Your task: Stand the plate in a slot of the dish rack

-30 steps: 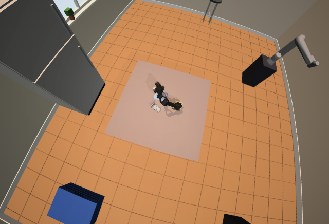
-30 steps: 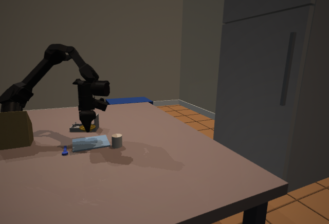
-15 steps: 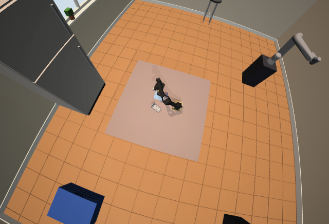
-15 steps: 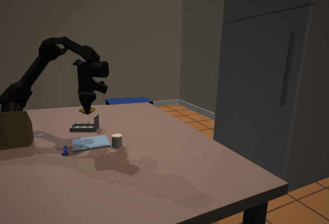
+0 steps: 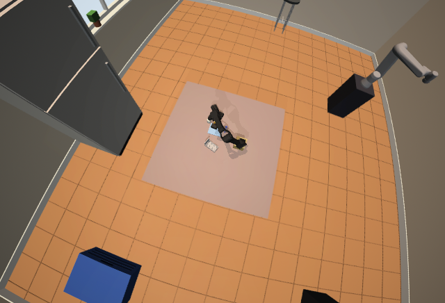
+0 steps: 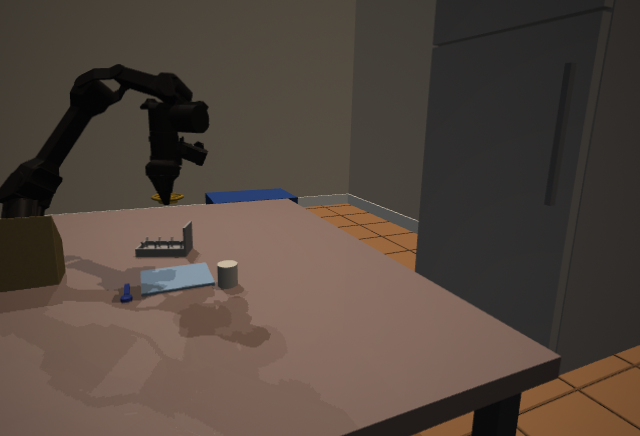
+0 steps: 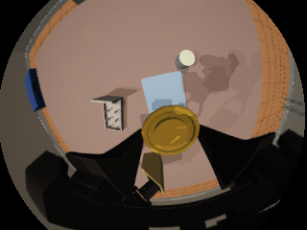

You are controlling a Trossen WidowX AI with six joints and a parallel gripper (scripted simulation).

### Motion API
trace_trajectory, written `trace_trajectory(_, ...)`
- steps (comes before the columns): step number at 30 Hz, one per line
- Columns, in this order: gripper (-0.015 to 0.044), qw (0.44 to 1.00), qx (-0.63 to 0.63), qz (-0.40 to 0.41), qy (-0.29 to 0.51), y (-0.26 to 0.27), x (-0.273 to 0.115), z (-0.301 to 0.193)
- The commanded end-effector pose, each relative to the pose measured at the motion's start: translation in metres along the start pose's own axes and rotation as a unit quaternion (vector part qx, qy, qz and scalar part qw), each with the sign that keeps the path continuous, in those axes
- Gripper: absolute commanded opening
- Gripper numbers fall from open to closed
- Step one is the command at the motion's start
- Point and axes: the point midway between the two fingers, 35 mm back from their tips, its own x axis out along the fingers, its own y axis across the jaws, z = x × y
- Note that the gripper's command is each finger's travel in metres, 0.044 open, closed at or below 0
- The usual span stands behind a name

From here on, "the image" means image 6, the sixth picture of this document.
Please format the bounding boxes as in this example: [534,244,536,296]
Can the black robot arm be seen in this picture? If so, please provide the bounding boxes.
[0,64,209,219]

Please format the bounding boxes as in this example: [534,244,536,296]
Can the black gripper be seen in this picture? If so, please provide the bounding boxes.
[145,131,183,205]

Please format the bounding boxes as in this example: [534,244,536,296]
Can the light blue flat rectangular slab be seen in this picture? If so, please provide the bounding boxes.
[140,262,215,296]

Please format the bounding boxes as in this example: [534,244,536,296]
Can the dark grey cylinder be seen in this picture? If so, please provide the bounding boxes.
[217,260,238,289]

